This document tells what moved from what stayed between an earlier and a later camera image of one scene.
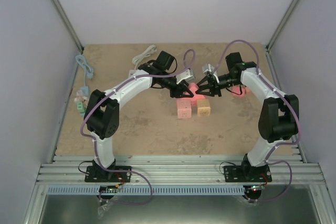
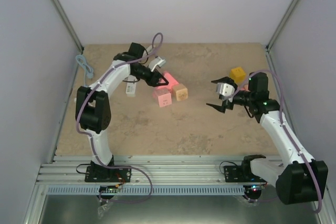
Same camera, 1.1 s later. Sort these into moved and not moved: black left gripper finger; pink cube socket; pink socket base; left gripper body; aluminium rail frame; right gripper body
Moved: right gripper body; pink socket base; left gripper body; pink cube socket; black left gripper finger
Not moved: aluminium rail frame
